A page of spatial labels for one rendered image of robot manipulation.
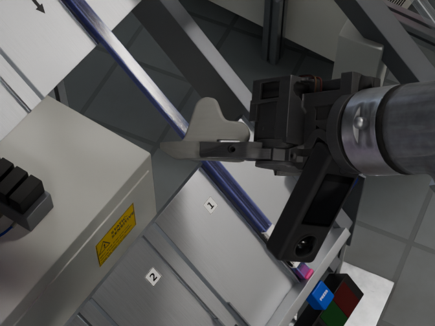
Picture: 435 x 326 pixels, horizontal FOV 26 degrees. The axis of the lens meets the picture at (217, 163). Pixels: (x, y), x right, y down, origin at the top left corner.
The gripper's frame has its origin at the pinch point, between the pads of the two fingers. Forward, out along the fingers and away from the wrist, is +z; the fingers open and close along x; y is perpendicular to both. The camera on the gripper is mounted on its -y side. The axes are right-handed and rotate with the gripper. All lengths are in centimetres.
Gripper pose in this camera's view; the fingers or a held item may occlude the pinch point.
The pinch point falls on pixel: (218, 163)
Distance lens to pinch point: 96.4
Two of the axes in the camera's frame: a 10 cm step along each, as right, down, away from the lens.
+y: 0.8, -9.9, 1.1
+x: -7.8, -1.3, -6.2
